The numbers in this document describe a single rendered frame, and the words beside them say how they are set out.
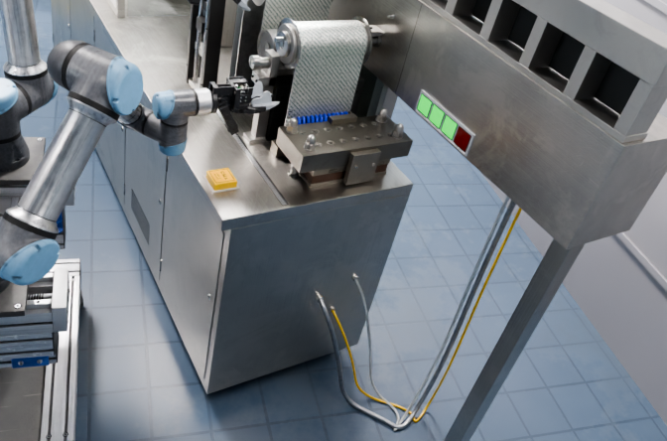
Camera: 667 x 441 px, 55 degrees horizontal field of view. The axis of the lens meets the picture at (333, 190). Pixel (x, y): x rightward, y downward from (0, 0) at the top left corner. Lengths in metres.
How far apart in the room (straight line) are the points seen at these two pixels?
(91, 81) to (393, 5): 0.97
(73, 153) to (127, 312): 1.33
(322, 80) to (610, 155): 0.88
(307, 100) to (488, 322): 1.52
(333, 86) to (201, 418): 1.24
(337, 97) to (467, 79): 0.46
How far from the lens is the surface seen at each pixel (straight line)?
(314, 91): 1.98
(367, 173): 1.98
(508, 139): 1.70
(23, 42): 2.01
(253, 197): 1.85
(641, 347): 3.15
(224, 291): 1.97
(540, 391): 2.92
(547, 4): 1.61
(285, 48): 1.90
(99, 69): 1.48
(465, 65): 1.79
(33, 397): 2.25
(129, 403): 2.46
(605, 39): 1.51
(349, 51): 1.97
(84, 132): 1.48
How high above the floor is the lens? 2.03
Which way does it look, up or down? 36 degrees down
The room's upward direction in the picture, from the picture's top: 15 degrees clockwise
